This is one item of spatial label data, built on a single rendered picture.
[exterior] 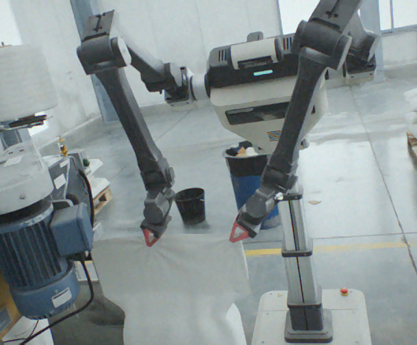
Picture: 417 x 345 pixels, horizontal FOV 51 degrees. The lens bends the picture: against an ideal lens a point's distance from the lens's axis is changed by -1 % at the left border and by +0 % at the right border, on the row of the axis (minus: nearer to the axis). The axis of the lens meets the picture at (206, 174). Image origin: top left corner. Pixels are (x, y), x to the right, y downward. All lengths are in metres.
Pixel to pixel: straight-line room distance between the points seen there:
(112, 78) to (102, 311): 1.21
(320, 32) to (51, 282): 0.79
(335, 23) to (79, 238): 0.71
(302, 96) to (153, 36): 8.77
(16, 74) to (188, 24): 8.46
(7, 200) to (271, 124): 0.94
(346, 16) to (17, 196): 0.76
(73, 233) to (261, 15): 8.34
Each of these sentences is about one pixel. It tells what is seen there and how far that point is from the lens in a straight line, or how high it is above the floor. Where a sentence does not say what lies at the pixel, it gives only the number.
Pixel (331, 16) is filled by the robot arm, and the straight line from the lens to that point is 0.97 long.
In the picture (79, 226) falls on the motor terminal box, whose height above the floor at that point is 1.28.
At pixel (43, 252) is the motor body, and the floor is 1.24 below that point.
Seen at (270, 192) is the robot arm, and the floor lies 1.22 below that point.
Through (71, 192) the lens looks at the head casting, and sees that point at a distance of 1.48.
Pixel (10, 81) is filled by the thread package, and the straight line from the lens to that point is 1.08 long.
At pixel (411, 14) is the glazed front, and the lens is 9.23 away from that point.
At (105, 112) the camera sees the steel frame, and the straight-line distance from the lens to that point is 10.14.
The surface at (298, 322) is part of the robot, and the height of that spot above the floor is 0.35.
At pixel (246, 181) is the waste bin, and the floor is 0.44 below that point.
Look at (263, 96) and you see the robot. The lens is 1.47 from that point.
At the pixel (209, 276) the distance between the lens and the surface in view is 1.35.
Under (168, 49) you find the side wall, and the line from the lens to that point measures 9.62.
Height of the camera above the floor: 1.64
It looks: 18 degrees down
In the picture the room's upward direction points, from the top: 12 degrees counter-clockwise
